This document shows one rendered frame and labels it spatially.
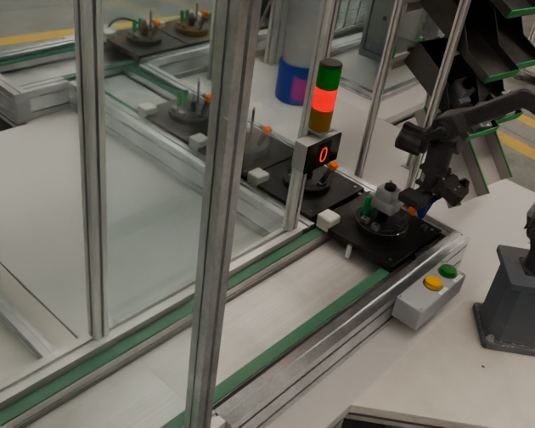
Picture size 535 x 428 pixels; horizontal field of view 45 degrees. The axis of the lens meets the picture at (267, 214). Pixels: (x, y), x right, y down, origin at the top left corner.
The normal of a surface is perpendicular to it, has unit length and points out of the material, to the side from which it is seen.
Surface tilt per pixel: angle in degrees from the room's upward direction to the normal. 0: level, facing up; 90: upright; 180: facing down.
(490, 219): 0
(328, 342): 0
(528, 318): 90
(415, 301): 0
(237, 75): 90
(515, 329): 90
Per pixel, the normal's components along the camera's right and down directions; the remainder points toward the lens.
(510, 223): 0.13, -0.81
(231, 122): 0.73, 0.47
